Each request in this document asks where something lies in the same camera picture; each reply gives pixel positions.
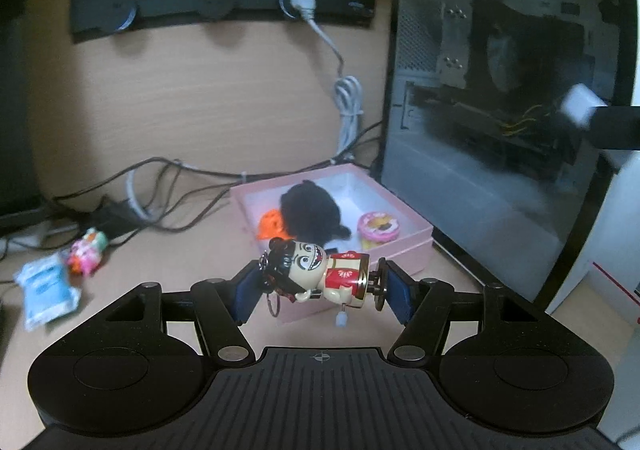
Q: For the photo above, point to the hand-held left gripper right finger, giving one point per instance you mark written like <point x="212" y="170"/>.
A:
<point x="400" y="290"/>

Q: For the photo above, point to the black power adapter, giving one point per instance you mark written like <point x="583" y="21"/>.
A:
<point x="112" y="220"/>

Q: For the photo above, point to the pink cardboard box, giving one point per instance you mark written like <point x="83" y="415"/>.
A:
<point x="415" y="237"/>

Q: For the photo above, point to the wooden desktop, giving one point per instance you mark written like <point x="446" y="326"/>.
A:
<point x="150" y="275"/>

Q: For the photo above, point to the white power strip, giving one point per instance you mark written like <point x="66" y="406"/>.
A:
<point x="30" y="237"/>

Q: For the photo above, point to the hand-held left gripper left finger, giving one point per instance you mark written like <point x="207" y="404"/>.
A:
<point x="245" y="297"/>

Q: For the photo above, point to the black monitor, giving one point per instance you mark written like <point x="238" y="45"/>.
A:
<point x="15" y="130"/>

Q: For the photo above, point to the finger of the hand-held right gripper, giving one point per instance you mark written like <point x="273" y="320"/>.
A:
<point x="615" y="128"/>

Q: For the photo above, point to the black plush toy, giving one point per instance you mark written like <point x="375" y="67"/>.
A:
<point x="310" y="210"/>

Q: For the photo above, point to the orange toy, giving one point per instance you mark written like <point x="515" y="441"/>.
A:
<point x="272" y="225"/>

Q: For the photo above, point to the pink and green toy figure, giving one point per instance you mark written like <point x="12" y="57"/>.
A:
<point x="86" y="252"/>

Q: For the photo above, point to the black computer case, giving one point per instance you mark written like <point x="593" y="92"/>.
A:
<point x="500" y="180"/>

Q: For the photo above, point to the blue tissue packet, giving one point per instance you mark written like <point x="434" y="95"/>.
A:
<point x="45" y="290"/>

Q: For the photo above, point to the wind-up doll figurine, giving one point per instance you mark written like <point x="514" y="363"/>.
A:
<point x="345" y="280"/>

